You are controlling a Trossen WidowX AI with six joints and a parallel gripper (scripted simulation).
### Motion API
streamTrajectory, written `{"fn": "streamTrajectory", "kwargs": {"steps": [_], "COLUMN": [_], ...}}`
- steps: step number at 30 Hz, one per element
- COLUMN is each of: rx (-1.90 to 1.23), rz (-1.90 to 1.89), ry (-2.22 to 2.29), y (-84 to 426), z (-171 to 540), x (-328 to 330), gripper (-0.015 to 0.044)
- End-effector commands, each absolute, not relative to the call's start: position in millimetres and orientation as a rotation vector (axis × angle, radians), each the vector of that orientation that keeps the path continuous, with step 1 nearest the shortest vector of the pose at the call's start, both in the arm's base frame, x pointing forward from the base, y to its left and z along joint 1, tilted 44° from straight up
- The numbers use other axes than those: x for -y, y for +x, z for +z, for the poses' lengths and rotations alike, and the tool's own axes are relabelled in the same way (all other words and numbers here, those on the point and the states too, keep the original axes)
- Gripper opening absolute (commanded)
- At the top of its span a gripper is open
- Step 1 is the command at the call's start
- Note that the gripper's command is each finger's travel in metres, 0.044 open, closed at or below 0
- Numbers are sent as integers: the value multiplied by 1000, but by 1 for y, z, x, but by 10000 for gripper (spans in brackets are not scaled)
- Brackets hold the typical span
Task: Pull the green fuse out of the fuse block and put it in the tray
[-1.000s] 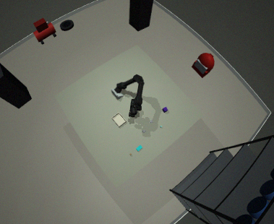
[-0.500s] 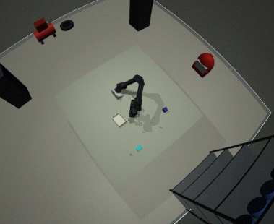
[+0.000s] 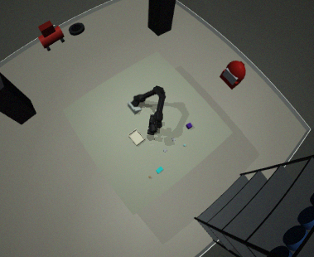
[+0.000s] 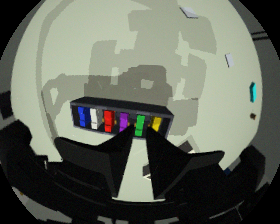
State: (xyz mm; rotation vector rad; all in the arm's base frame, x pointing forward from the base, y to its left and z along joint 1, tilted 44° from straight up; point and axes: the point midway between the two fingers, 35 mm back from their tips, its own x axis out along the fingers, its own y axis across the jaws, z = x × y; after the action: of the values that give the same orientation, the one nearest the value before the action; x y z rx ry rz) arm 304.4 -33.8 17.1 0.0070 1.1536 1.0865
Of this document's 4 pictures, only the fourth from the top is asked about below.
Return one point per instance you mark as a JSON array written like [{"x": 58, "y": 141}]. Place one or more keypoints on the purple fuse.
[{"x": 124, "y": 120}]

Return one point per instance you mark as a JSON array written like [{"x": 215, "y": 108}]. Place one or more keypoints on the small cyan rectangular block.
[{"x": 252, "y": 92}]

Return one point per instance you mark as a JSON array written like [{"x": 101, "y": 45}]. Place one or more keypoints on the yellow fuse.
[{"x": 155, "y": 122}]

